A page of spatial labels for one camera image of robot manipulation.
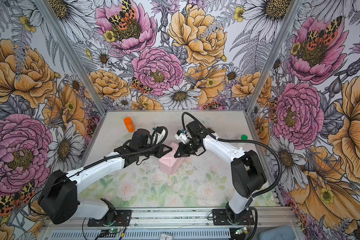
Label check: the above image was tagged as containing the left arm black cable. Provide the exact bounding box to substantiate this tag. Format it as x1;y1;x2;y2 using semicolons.
28;125;169;217

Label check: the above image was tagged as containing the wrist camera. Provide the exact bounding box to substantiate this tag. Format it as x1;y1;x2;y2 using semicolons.
132;129;151;146
175;121;209;144

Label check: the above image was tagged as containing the orange tube bottle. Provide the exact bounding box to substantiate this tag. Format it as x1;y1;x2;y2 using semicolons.
124;117;135;133

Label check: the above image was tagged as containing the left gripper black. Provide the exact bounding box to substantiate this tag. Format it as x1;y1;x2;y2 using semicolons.
139;142;173;159

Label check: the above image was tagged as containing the white slotted cable duct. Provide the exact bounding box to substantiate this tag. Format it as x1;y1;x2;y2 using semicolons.
41;228;231;240

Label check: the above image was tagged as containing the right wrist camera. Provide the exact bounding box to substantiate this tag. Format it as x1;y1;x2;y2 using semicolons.
175;121;209;144

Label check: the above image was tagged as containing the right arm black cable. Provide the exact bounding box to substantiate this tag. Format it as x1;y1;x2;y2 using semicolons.
181;111;283;240

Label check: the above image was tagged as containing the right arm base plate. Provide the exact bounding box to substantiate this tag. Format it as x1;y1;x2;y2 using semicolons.
212;209;255;226

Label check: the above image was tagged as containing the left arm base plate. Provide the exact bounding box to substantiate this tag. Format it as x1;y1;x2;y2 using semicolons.
87;210;133;227

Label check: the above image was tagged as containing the aluminium front rail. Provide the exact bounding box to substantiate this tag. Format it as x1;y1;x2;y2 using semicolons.
42;206;298;231

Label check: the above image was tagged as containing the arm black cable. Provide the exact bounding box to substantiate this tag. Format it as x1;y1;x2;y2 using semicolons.
28;125;169;217
181;111;283;240

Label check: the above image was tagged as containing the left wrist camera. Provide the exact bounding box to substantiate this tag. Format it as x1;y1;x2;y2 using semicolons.
132;129;151;146

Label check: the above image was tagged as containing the blue-grey cloth pad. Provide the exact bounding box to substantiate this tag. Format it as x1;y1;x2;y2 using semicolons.
259;225;297;240

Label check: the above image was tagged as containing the purple wrapping paper sheet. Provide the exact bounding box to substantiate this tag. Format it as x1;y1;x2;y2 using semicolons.
159;142;186;176

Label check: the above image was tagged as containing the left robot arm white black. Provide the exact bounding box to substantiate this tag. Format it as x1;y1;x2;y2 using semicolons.
38;144;172;226

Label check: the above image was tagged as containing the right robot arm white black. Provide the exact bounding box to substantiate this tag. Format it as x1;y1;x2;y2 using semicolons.
175;130;267;224

